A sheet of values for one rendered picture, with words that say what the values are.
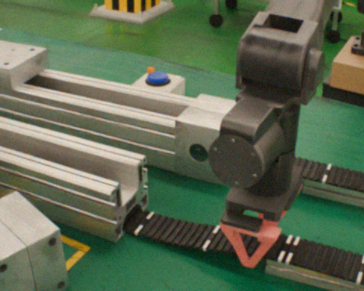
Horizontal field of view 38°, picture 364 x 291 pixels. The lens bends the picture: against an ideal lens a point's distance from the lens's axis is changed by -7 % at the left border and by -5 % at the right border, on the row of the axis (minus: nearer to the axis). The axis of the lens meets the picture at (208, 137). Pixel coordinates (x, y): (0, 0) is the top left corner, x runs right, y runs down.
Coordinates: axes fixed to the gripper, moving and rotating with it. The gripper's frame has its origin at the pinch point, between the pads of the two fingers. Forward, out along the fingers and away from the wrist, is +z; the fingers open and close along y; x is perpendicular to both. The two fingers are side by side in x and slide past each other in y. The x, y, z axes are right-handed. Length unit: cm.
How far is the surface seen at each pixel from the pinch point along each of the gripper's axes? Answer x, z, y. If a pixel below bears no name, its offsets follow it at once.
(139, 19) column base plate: -174, 75, -285
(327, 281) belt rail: 9.8, 2.2, 1.5
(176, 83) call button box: -26.7, -3.1, -32.8
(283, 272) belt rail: 4.1, 2.3, 1.8
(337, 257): 10.1, 0.0, -0.9
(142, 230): -15.9, 2.6, 1.3
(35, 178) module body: -31.6, -2.6, 3.8
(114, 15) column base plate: -197, 75, -287
